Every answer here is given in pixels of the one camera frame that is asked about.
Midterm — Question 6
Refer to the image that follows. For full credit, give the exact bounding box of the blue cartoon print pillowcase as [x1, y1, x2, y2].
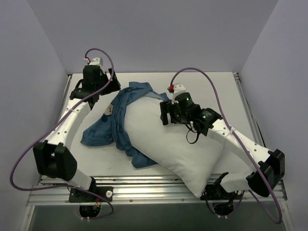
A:
[80, 82, 169, 168]

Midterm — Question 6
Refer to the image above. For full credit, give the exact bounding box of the white pillow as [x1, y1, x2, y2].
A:
[121, 92, 227, 199]

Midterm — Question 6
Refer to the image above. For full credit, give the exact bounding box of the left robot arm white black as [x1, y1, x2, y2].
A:
[33, 64, 121, 202]

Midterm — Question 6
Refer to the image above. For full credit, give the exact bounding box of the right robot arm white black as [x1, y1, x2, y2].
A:
[160, 92, 285, 199]

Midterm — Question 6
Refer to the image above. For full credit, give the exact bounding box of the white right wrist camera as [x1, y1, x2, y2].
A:
[167, 83, 186, 101]

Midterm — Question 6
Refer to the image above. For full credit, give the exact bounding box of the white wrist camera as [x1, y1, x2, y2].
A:
[167, 83, 186, 101]
[83, 57, 103, 67]

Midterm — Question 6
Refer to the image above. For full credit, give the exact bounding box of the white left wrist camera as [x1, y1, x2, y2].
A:
[83, 57, 103, 67]

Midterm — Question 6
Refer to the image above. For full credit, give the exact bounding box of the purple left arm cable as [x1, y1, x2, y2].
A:
[9, 48, 116, 219]

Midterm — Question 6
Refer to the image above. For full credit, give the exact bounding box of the aluminium left side rail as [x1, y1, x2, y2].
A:
[58, 75, 72, 119]

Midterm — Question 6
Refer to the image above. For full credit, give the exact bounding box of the aluminium rail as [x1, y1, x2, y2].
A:
[232, 72, 277, 181]
[58, 75, 72, 119]

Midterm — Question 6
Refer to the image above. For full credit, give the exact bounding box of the aluminium right side rail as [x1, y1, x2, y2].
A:
[232, 72, 277, 181]

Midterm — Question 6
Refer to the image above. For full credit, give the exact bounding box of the aluminium front rail frame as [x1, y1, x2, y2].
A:
[26, 174, 288, 207]

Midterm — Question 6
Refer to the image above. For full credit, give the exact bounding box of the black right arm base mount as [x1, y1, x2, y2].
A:
[200, 184, 241, 201]

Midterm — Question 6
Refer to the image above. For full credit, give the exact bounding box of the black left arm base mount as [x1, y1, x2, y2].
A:
[68, 186, 114, 203]

